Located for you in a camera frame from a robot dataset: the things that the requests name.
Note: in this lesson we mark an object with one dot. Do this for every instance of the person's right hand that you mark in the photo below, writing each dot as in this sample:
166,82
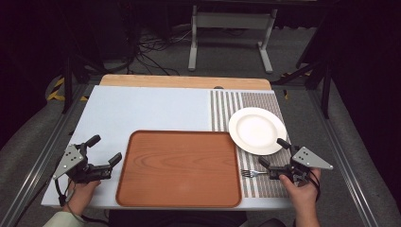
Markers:
302,194

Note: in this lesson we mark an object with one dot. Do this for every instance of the grey striped placemat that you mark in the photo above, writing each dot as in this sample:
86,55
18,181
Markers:
227,107

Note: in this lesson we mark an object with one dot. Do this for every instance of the grey metal stand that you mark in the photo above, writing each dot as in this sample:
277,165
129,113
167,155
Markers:
233,20

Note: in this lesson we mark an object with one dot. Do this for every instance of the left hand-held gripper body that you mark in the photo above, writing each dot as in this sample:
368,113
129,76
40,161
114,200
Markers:
75,164

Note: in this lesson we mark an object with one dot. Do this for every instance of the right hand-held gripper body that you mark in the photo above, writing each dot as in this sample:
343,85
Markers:
304,162

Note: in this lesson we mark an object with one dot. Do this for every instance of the black tripod stand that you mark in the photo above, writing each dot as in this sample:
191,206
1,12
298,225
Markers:
67,85
326,91

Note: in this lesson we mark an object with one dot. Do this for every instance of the person's left hand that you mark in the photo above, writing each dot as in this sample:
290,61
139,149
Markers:
80,194

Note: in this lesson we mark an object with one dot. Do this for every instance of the yellow black floor tape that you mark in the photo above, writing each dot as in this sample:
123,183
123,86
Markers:
56,91

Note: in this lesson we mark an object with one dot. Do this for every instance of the silver fork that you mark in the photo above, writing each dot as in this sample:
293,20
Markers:
253,173

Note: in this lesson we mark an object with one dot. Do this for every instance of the white round plate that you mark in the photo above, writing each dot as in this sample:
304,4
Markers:
257,130

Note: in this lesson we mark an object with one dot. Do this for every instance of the brown wooden tray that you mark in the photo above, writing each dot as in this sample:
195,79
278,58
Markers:
179,170

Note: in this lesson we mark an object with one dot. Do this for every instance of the light wooden board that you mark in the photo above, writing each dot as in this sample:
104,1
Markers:
186,82

